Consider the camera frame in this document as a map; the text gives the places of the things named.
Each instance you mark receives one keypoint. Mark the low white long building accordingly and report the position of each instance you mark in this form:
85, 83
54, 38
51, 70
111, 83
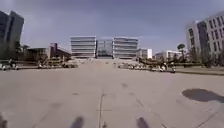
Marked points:
168, 55

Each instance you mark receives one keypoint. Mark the low brown building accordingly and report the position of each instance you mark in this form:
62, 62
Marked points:
50, 52

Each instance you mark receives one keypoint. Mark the row of parked vehicles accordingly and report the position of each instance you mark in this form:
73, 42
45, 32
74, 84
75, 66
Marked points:
53, 65
146, 66

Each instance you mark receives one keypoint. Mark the wide white banded building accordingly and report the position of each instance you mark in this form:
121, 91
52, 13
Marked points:
83, 46

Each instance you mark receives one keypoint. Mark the group of dark trees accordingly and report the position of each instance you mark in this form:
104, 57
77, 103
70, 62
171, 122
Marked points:
13, 53

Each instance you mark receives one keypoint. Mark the palm tree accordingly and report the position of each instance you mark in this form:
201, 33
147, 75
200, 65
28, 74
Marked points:
181, 50

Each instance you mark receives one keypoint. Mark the grey concrete paved plaza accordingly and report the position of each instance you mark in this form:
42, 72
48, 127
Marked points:
110, 83

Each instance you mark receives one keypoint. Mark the tall dark glass building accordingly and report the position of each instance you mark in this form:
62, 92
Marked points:
11, 30

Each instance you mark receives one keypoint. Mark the large grey windowed building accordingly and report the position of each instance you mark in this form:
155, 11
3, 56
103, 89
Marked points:
208, 33

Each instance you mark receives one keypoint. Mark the small white building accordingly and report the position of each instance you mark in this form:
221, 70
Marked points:
145, 53

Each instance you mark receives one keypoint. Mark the row of trees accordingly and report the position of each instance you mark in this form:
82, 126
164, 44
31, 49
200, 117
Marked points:
206, 59

